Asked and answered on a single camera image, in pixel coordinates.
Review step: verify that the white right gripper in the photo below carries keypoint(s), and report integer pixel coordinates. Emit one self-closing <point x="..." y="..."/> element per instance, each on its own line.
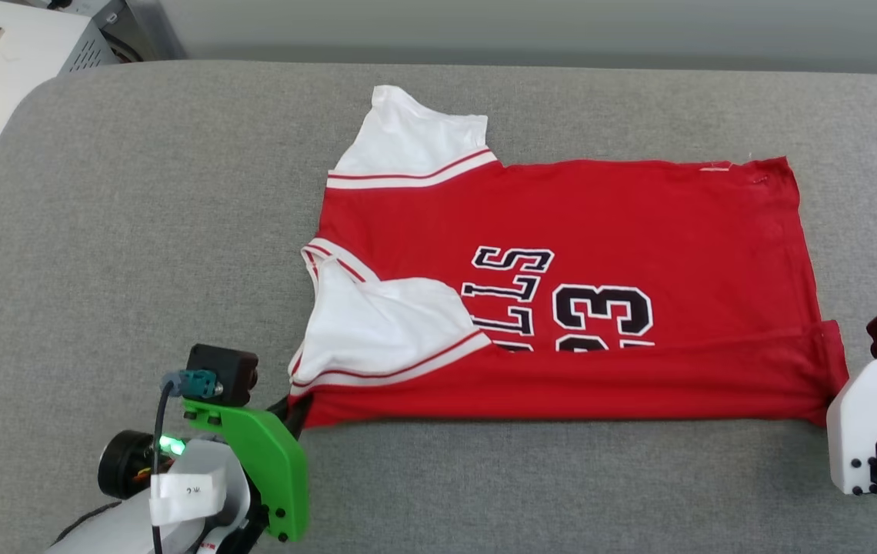
<point x="858" y="431"/>

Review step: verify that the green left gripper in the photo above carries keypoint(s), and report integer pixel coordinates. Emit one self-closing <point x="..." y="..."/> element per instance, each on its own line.
<point x="273" y="469"/>

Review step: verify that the red white basketball jersey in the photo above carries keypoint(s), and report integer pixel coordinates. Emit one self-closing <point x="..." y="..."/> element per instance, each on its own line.
<point x="638" y="231"/>

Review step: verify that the white appliance box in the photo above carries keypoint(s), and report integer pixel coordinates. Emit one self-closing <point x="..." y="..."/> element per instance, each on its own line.
<point x="23" y="77"/>

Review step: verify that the white backdrop panel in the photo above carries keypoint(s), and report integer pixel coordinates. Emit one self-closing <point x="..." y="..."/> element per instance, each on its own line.
<point x="485" y="31"/>

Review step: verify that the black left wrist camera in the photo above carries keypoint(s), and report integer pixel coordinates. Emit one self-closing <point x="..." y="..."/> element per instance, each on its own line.
<point x="223" y="373"/>

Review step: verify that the teal left camera connector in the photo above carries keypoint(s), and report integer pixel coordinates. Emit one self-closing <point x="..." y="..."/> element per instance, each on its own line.
<point x="196" y="383"/>

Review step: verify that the grey metal panel frame leg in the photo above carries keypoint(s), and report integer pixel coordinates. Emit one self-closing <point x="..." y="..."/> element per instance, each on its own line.
<point x="158" y="31"/>

